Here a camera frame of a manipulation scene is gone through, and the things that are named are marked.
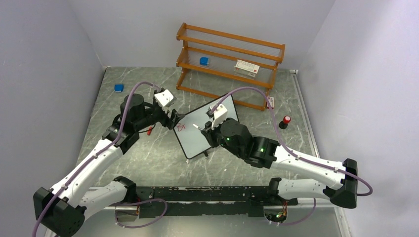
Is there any whiteboard with black frame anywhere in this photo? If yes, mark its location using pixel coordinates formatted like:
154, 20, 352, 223
172, 94, 240, 160

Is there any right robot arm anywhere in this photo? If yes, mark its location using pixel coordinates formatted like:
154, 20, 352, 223
200, 118, 358, 209

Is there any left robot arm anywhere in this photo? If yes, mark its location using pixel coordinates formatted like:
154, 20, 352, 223
33, 89, 184, 237

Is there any blue eraser on table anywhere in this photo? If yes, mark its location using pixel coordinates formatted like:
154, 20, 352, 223
114, 84, 124, 93

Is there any blue eraser on rack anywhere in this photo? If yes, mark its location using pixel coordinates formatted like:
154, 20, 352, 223
199, 57, 210, 66

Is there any small red white box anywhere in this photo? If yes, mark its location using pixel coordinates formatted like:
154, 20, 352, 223
266, 96, 275, 109

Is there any red emergency stop button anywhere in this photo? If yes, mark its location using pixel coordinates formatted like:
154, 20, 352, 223
278, 115, 292, 129

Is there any wooden two-tier rack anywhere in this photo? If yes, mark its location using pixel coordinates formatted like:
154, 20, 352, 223
176, 22, 286, 98

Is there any white red box on rack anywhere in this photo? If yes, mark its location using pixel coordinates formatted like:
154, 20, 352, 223
234, 60, 260, 78

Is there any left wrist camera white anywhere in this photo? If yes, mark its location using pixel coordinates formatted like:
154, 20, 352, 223
154, 89, 176, 114

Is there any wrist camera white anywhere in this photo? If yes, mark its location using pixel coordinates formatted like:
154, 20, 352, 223
154, 89, 176, 114
207, 104, 228, 130

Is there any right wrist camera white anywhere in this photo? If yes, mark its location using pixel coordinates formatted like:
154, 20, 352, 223
207, 104, 228, 130

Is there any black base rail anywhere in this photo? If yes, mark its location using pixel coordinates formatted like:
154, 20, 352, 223
136, 186, 284, 218

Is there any aluminium frame rail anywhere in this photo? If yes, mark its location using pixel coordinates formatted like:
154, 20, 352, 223
44, 69, 352, 237

